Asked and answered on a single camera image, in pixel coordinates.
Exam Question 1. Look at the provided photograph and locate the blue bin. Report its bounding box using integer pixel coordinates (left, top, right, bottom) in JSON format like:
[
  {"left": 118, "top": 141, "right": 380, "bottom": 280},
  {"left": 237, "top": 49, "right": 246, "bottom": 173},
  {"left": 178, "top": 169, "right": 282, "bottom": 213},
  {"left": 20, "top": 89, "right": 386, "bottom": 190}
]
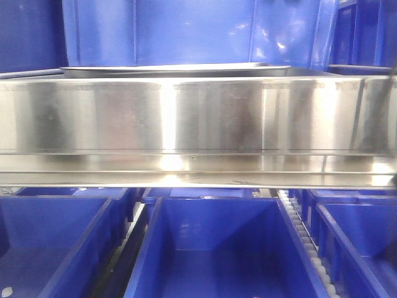
[
  {"left": 1, "top": 187, "right": 140, "bottom": 297},
  {"left": 328, "top": 0, "right": 396, "bottom": 75},
  {"left": 301, "top": 189, "right": 396, "bottom": 297},
  {"left": 125, "top": 198, "right": 327, "bottom": 297},
  {"left": 1, "top": 1, "right": 68, "bottom": 73}
]

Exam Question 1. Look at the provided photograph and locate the white roller track rail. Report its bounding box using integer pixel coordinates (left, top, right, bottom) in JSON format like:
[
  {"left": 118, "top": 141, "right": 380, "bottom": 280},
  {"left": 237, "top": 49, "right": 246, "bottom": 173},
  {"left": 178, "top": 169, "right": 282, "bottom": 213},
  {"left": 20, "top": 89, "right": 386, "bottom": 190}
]
[{"left": 277, "top": 190, "right": 340, "bottom": 297}]

